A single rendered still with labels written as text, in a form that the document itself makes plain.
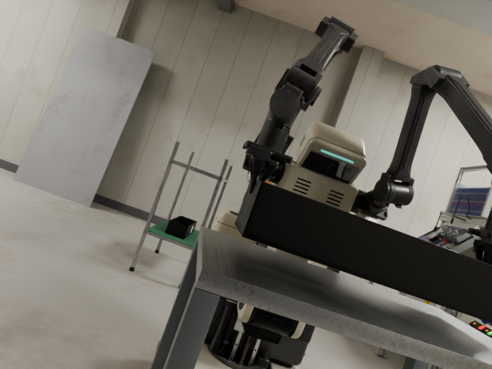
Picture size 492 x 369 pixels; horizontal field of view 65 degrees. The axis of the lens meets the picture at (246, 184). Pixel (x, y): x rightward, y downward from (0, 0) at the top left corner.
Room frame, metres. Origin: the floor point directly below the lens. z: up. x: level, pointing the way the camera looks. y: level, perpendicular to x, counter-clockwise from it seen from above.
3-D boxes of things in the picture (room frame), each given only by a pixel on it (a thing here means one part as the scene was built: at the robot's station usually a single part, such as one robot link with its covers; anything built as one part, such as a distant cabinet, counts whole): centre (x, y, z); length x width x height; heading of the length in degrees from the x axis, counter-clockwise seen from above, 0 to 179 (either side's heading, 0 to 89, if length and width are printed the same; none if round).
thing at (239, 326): (1.44, -0.29, 0.53); 0.28 x 0.27 x 0.25; 97
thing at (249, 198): (0.85, -0.30, 0.90); 0.57 x 0.17 x 0.11; 97
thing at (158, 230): (3.55, 0.42, 0.55); 0.91 x 0.46 x 1.10; 0
